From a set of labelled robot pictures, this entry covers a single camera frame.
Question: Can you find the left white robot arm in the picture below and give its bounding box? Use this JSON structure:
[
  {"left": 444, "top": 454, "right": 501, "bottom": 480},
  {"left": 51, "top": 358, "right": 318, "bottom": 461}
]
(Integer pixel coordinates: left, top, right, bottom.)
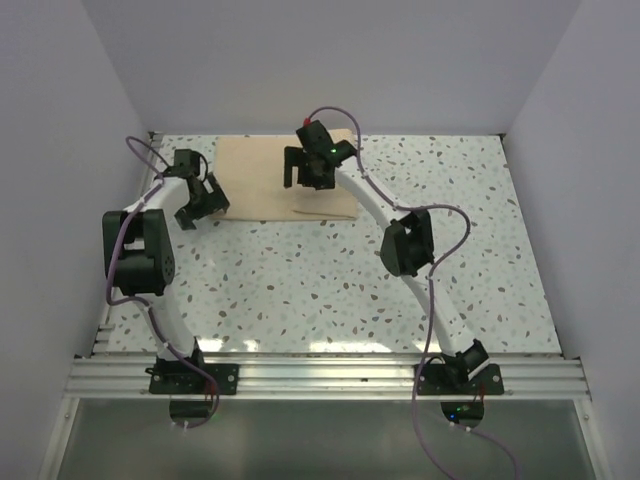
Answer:
[{"left": 102, "top": 173, "right": 230, "bottom": 393}]

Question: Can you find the beige cloth wrap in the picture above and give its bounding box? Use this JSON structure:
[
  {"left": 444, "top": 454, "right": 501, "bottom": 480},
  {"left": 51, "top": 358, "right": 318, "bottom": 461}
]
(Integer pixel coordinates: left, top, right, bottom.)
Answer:
[{"left": 213, "top": 134, "right": 358, "bottom": 221}]

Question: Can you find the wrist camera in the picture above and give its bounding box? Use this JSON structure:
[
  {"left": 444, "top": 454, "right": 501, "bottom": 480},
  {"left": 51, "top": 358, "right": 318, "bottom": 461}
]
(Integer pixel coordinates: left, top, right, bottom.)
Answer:
[
  {"left": 296, "top": 120, "right": 334, "bottom": 154},
  {"left": 172, "top": 149, "right": 209, "bottom": 180}
]

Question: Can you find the aluminium rail frame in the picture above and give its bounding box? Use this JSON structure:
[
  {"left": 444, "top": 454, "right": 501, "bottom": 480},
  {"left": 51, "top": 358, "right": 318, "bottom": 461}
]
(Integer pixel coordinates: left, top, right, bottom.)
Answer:
[{"left": 63, "top": 353, "right": 590, "bottom": 401}]

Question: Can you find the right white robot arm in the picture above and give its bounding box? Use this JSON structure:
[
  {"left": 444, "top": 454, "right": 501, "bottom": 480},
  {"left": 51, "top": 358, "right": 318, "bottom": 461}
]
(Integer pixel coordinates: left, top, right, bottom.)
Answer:
[{"left": 283, "top": 141, "right": 489, "bottom": 393}]

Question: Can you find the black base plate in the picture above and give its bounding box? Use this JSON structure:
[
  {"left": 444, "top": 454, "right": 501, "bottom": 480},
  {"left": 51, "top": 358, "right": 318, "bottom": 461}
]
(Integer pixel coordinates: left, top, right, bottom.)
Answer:
[
  {"left": 417, "top": 363, "right": 505, "bottom": 396},
  {"left": 145, "top": 359, "right": 240, "bottom": 395}
]

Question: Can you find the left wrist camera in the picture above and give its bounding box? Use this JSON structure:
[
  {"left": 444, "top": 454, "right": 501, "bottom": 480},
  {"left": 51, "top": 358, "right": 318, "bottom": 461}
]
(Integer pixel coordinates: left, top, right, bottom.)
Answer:
[{"left": 172, "top": 149, "right": 209, "bottom": 180}]

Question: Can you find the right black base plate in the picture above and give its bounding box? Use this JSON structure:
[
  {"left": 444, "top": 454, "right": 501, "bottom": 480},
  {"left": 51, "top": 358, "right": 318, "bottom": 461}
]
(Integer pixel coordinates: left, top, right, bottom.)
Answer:
[{"left": 417, "top": 363, "right": 505, "bottom": 396}]

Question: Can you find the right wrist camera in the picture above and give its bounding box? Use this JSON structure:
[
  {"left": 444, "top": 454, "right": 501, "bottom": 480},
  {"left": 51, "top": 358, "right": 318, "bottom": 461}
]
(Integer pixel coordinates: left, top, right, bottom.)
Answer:
[{"left": 296, "top": 120, "right": 334, "bottom": 154}]

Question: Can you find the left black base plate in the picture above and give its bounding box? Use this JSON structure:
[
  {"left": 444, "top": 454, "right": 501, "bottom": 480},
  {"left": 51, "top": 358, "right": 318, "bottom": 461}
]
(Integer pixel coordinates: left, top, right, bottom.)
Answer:
[{"left": 145, "top": 359, "right": 240, "bottom": 395}]

